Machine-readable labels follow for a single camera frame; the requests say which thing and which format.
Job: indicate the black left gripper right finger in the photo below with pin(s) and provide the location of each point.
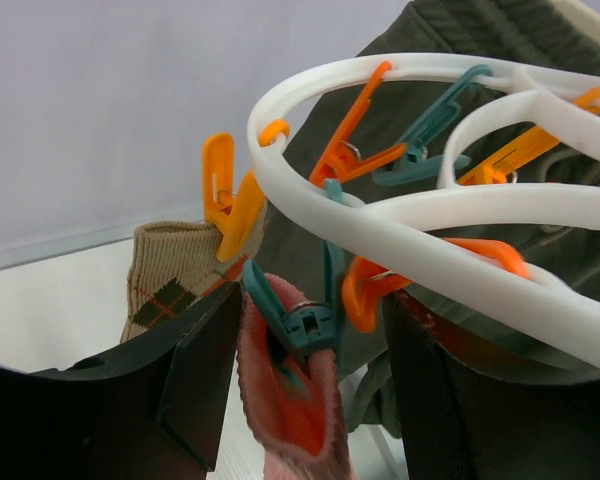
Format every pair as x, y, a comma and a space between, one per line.
470, 409

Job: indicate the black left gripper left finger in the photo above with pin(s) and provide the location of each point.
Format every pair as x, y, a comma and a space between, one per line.
150, 408

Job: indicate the pink patterned sock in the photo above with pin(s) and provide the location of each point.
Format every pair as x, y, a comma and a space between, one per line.
286, 364

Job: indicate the white clip sock hanger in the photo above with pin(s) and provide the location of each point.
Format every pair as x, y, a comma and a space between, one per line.
234, 209

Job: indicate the olive green shorts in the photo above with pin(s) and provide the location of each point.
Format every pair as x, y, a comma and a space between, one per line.
400, 233

